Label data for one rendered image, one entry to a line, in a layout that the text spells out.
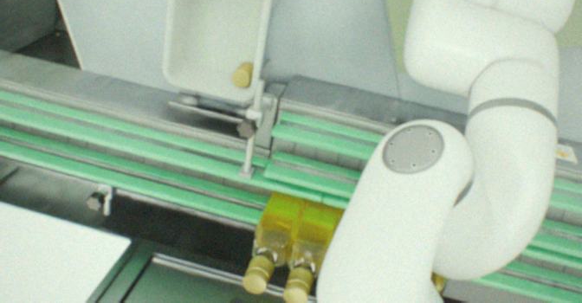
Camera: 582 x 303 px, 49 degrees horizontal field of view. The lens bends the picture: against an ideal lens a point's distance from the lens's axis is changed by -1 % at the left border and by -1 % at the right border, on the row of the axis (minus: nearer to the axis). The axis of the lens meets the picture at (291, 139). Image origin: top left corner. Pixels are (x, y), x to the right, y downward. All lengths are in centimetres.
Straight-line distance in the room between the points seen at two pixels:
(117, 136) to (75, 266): 23
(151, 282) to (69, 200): 32
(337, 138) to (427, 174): 52
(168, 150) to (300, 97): 24
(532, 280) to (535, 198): 55
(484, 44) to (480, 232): 19
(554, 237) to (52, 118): 86
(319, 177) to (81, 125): 42
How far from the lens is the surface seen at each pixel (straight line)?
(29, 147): 126
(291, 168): 107
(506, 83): 64
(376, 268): 48
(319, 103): 108
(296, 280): 91
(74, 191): 136
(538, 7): 75
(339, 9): 114
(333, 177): 106
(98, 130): 116
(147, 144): 112
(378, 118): 108
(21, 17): 197
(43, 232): 119
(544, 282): 116
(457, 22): 66
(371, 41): 115
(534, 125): 61
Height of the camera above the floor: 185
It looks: 62 degrees down
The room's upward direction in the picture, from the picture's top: 153 degrees counter-clockwise
